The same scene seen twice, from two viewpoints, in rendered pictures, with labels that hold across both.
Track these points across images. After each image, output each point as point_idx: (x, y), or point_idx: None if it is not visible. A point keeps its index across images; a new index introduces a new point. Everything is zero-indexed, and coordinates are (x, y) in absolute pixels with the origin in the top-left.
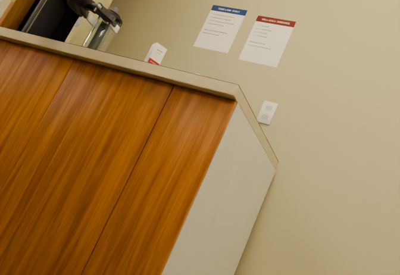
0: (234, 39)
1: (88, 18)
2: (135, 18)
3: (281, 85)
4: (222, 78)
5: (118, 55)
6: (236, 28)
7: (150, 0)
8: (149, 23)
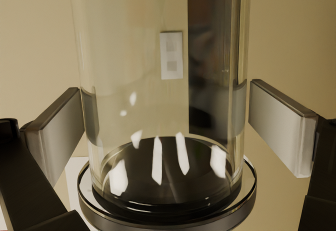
0: (66, 186)
1: (297, 125)
2: (299, 178)
3: None
4: (42, 106)
5: (300, 92)
6: (75, 206)
7: (282, 218)
8: (260, 174)
